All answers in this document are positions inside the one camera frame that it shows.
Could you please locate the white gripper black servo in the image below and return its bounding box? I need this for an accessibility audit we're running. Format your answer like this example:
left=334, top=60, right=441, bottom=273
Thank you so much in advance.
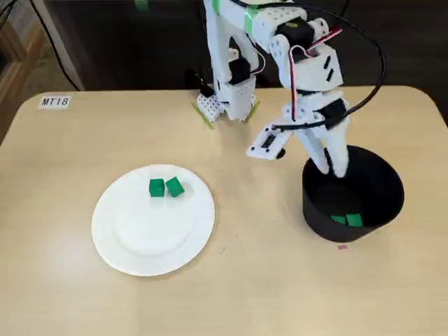
left=283, top=90, right=351, bottom=178

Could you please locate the black pot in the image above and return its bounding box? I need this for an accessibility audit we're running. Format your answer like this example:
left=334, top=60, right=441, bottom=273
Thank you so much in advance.
left=301, top=145, right=405, bottom=243

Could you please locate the white paper plate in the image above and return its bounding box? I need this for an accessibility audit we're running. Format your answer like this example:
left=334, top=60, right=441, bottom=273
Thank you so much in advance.
left=91, top=164, right=216, bottom=277

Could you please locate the green tape strip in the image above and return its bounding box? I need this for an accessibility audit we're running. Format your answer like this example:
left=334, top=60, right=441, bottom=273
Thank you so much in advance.
left=244, top=101, right=262, bottom=124
left=190, top=100, right=215, bottom=131

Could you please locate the black table clamp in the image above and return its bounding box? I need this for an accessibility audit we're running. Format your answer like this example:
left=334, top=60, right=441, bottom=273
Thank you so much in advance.
left=184, top=68, right=215, bottom=99

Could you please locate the white MT18 label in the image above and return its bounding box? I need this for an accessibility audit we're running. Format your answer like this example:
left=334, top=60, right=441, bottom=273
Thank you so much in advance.
left=37, top=95, right=72, bottom=110

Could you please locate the wooden shelf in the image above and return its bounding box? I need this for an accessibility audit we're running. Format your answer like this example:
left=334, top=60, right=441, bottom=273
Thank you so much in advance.
left=0, top=20, right=48, bottom=141

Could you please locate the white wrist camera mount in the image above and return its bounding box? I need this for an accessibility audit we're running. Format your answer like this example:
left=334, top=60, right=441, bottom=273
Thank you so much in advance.
left=246, top=122, right=293, bottom=162

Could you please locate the red white servo wire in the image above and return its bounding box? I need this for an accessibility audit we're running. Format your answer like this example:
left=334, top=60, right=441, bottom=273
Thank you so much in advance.
left=288, top=27, right=343, bottom=123

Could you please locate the grey metal frame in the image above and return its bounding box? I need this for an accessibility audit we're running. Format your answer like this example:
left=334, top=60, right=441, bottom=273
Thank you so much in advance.
left=29, top=0, right=87, bottom=92

